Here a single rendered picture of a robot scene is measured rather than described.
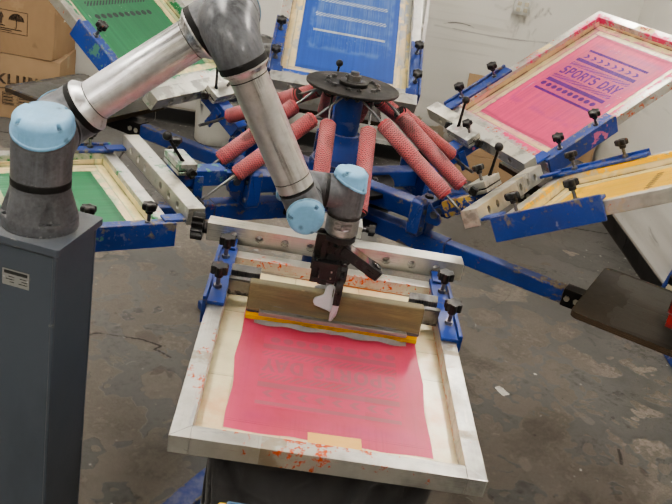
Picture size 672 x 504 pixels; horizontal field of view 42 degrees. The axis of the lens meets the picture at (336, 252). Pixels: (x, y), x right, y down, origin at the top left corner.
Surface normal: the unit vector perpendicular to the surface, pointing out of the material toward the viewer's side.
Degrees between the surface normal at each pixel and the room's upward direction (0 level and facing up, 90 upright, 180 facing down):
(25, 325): 90
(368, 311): 88
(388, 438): 0
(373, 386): 0
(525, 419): 0
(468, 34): 90
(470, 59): 90
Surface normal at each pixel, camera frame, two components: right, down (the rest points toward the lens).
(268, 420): 0.18, -0.89
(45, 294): -0.22, 0.38
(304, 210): 0.07, 0.44
